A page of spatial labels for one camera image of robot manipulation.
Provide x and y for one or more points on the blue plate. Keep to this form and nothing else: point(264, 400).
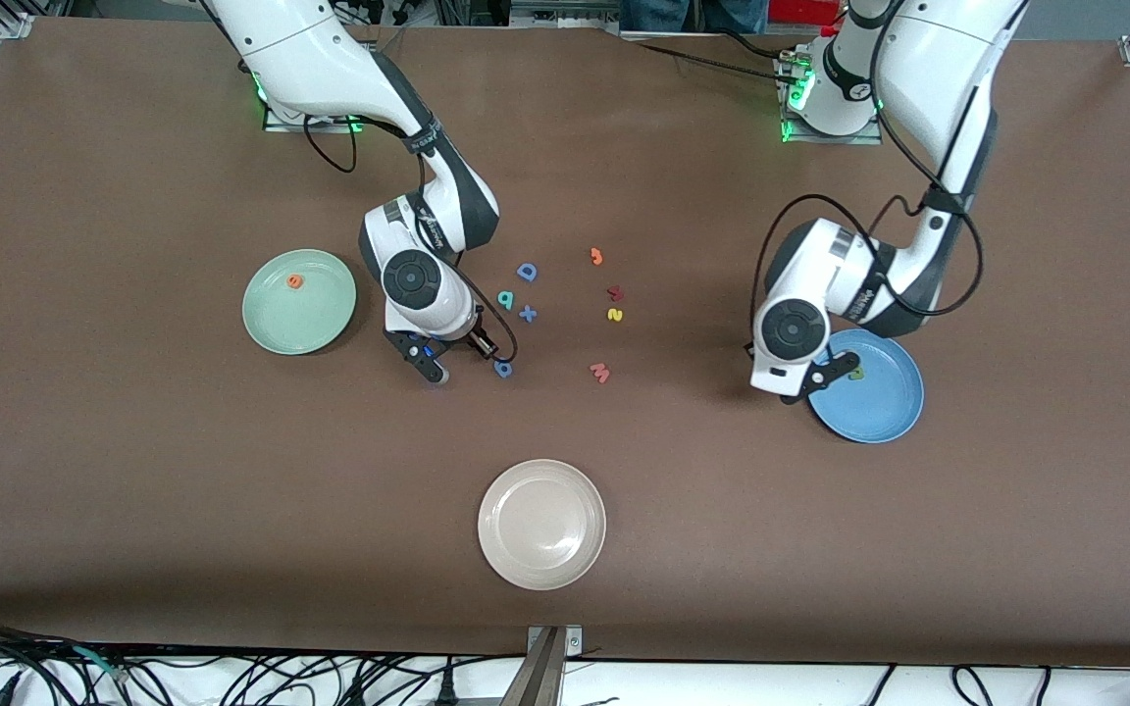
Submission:
point(879, 402)

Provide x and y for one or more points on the blue foam letter D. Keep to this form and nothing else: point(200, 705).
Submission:
point(520, 272)

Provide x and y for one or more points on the black power plug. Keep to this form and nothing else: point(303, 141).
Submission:
point(446, 691)

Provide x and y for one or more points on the grey power strip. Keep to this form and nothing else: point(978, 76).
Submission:
point(565, 15)

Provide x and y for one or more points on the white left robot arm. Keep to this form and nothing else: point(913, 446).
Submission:
point(938, 59)

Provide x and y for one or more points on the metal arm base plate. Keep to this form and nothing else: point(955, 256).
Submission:
point(835, 140)
point(276, 126)

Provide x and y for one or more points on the aluminium table bracket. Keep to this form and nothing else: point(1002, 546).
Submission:
point(547, 667)

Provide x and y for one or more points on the red box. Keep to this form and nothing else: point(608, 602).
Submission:
point(800, 10)

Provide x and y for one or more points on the beige white plate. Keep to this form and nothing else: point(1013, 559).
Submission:
point(541, 525)

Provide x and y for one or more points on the person in blue jeans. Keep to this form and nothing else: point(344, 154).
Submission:
point(693, 12)

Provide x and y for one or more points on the blue foam number 6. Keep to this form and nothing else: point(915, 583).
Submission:
point(497, 368)

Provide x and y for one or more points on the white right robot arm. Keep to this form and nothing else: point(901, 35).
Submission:
point(320, 59)

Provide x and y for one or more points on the pale green plate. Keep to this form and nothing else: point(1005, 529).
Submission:
point(299, 314)

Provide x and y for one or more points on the pink foam letter W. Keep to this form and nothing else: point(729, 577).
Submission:
point(600, 373)

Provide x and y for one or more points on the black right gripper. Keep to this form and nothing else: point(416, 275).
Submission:
point(476, 339)

